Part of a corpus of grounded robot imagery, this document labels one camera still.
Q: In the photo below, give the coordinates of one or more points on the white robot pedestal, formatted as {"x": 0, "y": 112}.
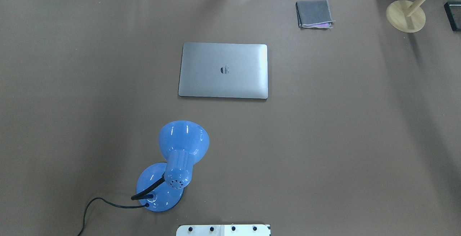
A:
{"x": 224, "y": 230}

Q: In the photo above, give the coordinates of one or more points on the grey laptop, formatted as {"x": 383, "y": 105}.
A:
{"x": 224, "y": 70}

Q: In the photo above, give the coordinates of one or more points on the blue desk lamp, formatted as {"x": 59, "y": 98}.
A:
{"x": 160, "y": 186}

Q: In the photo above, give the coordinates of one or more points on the wooden mug tree stand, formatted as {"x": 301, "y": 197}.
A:
{"x": 406, "y": 16}

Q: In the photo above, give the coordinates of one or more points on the black tray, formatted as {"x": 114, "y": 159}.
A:
{"x": 453, "y": 12}

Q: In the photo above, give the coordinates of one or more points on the grey folded cloth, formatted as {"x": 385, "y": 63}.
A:
{"x": 314, "y": 14}

